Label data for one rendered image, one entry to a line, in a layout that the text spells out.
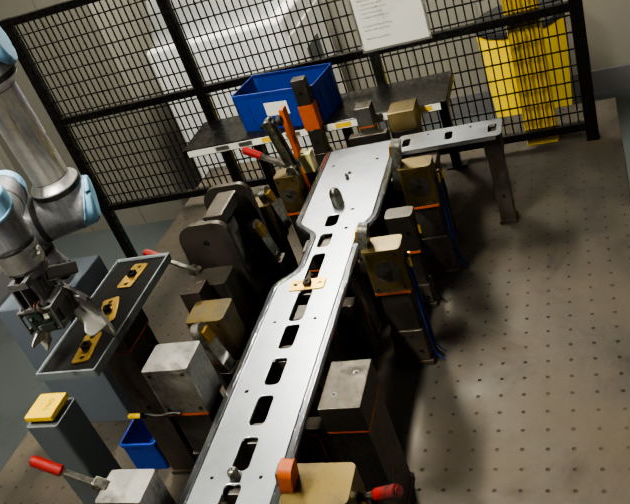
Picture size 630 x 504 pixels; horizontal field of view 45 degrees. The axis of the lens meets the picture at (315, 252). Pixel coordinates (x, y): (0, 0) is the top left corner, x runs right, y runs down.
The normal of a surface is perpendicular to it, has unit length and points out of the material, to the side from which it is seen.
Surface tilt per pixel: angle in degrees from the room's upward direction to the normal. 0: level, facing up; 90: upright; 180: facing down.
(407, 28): 90
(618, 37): 90
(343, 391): 0
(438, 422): 0
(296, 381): 0
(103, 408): 90
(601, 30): 90
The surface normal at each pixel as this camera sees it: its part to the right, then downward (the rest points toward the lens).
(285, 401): -0.30, -0.80
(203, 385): 0.93, -0.12
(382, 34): -0.22, 0.58
